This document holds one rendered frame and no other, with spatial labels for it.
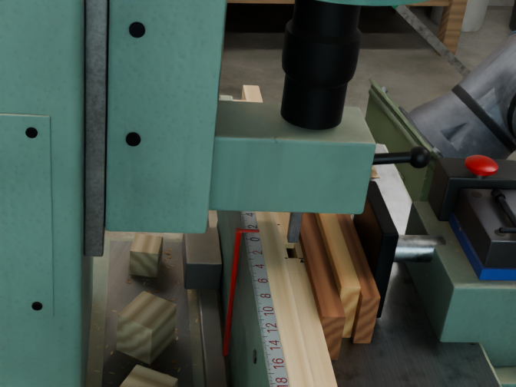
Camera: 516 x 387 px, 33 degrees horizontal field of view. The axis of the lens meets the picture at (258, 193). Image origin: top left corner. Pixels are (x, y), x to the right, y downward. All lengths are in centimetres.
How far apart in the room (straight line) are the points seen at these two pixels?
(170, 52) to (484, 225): 32
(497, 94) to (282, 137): 82
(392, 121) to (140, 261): 66
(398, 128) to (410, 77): 222
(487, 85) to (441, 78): 227
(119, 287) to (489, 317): 40
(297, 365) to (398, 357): 13
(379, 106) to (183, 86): 95
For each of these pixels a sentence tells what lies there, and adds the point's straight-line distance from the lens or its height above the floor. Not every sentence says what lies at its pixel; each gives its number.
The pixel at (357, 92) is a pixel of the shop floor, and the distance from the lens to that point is 349.
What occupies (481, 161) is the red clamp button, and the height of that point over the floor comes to 102.
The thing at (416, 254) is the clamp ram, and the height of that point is 95.
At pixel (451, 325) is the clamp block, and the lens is 79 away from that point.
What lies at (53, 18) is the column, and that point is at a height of 119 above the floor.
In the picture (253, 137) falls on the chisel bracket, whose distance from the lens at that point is 70.
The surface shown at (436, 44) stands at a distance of 306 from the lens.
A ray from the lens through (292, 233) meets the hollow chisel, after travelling 78.
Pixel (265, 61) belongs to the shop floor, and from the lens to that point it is 366.
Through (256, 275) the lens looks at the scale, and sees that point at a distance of 73.
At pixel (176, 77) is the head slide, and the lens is 63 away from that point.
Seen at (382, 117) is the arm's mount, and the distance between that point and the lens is 156.
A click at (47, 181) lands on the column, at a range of 62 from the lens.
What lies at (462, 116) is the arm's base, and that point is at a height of 79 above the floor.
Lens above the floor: 139
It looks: 31 degrees down
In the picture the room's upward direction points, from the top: 7 degrees clockwise
